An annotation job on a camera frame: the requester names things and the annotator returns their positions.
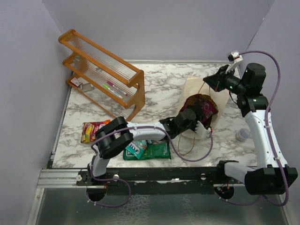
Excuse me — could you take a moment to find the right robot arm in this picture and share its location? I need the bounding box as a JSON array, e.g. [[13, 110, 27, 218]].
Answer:
[[203, 63, 298, 195]]

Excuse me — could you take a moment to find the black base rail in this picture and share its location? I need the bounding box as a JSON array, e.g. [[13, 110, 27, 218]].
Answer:
[[46, 161, 272, 196]]

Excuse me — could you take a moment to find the teal snack bag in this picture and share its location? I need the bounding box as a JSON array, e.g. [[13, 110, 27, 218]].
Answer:
[[123, 140, 147, 160]]

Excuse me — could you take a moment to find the small clear purple cup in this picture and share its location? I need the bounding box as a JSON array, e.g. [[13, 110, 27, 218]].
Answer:
[[235, 128, 251, 142]]

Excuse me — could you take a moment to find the red white small box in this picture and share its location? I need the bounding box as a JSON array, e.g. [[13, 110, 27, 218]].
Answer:
[[70, 77, 82, 87]]

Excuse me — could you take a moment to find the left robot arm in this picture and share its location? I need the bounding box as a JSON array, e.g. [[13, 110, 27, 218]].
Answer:
[[87, 108, 212, 185]]

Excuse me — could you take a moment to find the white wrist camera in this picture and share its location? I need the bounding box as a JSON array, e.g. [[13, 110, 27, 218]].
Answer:
[[225, 51, 243, 74], [195, 121, 212, 139]]

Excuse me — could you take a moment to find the green chips bag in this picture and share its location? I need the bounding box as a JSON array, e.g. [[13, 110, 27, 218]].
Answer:
[[139, 141, 171, 160]]

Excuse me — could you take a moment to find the green marker pen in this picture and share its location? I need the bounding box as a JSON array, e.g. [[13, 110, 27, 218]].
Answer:
[[103, 84, 123, 99]]

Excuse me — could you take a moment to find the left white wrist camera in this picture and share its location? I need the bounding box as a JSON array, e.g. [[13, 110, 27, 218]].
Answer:
[[195, 121, 212, 139]]

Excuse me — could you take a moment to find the beige paper bag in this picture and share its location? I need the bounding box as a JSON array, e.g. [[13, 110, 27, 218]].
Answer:
[[177, 75, 229, 140]]

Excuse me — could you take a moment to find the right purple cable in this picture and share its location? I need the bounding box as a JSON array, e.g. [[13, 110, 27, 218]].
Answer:
[[214, 50, 290, 207]]

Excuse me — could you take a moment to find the pink marker pen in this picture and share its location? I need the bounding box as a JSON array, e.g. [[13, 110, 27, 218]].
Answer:
[[107, 81, 128, 96]]

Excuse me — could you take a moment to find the orange wooden shelf rack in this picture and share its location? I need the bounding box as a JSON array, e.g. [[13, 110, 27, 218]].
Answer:
[[58, 29, 145, 121]]

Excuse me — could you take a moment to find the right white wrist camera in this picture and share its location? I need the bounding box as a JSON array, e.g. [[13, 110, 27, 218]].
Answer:
[[225, 51, 243, 74]]

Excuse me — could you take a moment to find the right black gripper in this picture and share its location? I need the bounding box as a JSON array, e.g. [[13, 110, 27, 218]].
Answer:
[[204, 64, 248, 95]]

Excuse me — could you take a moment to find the purple snack bag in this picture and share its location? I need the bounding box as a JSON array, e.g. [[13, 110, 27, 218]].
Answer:
[[180, 94, 218, 127]]

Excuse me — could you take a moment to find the orange red snack bag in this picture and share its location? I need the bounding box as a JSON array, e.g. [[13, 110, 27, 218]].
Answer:
[[81, 120, 111, 143]]

